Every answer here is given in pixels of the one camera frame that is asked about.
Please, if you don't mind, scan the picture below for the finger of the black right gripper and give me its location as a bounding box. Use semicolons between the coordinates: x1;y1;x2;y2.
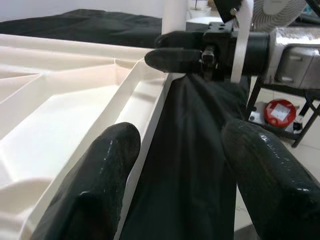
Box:
154;30;206;50
144;47;203;75

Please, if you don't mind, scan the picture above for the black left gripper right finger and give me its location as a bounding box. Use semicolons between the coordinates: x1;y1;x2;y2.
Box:
221;119;320;240

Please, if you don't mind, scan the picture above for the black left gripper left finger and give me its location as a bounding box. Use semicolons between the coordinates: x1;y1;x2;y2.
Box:
31;121;141;240

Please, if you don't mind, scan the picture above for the white plastic table leg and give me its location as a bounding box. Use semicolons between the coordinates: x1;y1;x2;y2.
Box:
161;0;190;35

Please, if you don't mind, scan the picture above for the white plastic children table top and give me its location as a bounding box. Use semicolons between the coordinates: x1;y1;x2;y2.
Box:
0;33;186;240

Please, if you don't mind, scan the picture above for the red round canister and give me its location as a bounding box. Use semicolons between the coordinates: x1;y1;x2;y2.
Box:
264;99;297;126

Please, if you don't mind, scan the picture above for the white round fan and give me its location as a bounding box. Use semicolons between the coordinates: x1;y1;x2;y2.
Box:
251;0;307;33

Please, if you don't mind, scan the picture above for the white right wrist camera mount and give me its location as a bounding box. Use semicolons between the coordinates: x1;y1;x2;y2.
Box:
213;0;255;84

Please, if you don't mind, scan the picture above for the black metal frame stand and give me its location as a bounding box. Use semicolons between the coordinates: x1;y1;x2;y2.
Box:
246;74;320;148

